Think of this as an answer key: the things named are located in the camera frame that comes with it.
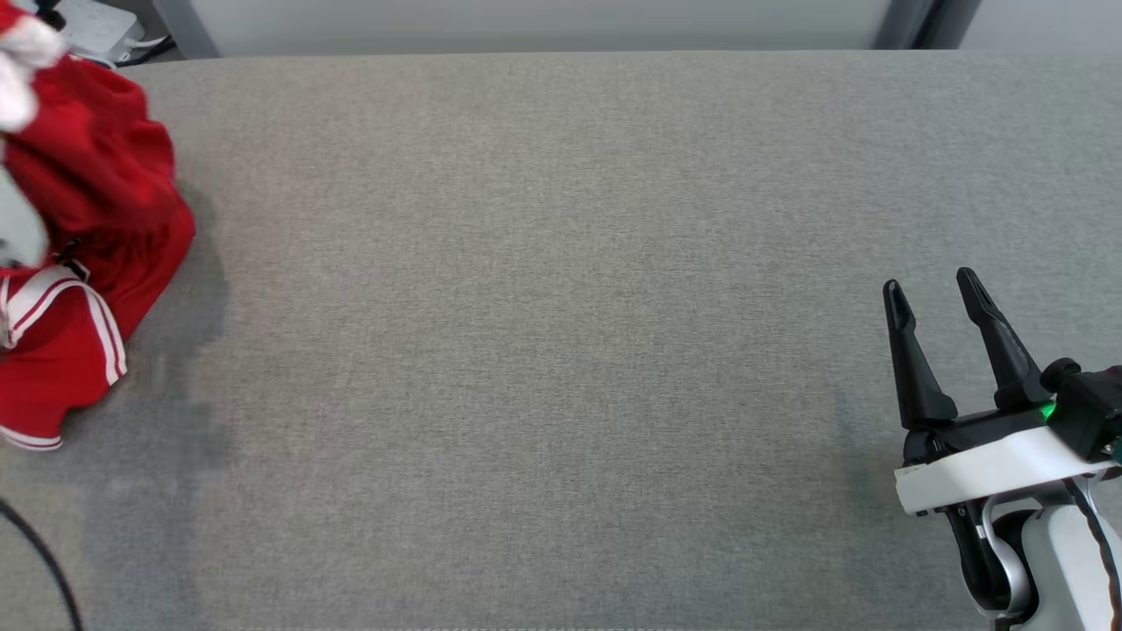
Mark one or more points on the white multi-socket power strip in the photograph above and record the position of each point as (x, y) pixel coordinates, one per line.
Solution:
(96, 26)

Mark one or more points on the grey partition foot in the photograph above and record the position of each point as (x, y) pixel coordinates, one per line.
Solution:
(186, 26)

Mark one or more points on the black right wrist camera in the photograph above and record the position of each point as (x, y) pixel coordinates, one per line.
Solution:
(1087, 407)

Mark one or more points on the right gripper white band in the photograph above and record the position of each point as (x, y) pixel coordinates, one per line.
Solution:
(982, 473)

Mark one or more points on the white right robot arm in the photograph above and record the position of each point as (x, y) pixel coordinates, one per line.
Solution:
(1061, 561)

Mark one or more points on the red basketball jersey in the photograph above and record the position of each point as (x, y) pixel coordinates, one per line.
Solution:
(96, 202)

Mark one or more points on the white garment with red trim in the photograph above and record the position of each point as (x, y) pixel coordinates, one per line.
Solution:
(26, 61)

